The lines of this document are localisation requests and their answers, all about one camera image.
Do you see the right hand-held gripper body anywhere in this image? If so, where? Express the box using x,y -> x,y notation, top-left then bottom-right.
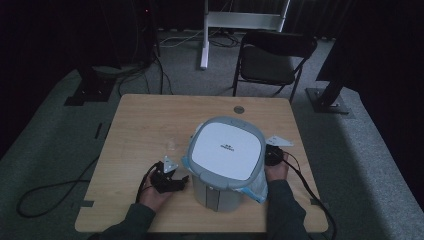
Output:
264,134 -> 295,167

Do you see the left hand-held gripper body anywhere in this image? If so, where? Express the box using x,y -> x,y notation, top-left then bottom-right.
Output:
149,155 -> 180,195

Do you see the grey white-lidded trash can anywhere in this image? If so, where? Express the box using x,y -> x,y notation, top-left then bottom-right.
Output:
185,115 -> 268,213

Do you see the person's right hand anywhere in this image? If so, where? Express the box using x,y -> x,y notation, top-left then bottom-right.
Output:
265,152 -> 290,183

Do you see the person's left hand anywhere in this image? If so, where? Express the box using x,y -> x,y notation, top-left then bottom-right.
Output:
137,165 -> 175,213

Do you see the small clear plastic object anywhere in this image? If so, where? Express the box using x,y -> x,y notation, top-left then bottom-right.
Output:
165,136 -> 180,153

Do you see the black folding chair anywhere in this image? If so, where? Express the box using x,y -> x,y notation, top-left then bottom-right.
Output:
231,29 -> 318,104

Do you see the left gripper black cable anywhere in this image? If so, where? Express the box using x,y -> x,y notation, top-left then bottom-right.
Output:
134,160 -> 165,205

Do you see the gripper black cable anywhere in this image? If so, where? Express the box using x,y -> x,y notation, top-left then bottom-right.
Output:
134,160 -> 165,205
282,150 -> 338,240

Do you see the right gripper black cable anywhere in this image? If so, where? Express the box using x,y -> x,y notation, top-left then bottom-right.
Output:
282,150 -> 338,240

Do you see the black stand with base plate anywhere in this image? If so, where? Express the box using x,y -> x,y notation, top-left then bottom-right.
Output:
305,58 -> 356,116
63,63 -> 117,108

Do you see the black floor cable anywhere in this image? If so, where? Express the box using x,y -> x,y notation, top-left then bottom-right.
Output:
16,154 -> 102,220

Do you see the bundle of floor cables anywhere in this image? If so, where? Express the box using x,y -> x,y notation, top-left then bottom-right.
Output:
116,28 -> 242,97

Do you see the white desk frame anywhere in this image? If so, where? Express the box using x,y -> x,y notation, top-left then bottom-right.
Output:
199,0 -> 292,71

